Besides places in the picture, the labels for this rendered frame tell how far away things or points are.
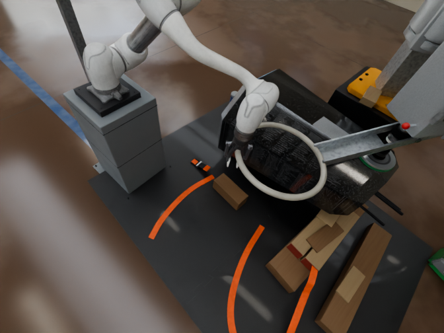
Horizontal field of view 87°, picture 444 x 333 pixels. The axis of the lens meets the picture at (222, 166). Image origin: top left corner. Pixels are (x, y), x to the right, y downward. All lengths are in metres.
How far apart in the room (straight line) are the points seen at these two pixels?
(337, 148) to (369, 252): 1.06
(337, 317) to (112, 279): 1.52
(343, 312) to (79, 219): 2.00
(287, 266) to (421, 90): 1.29
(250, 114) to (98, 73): 0.90
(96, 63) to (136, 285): 1.40
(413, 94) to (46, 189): 2.51
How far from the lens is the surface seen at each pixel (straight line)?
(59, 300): 2.02
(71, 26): 2.51
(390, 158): 1.71
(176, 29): 1.02
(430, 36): 2.09
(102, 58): 1.50
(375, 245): 2.30
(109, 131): 1.55
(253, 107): 0.94
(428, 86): 1.37
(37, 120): 2.97
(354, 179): 1.62
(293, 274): 1.87
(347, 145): 1.46
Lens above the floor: 1.83
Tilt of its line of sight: 55 degrees down
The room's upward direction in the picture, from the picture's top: 11 degrees clockwise
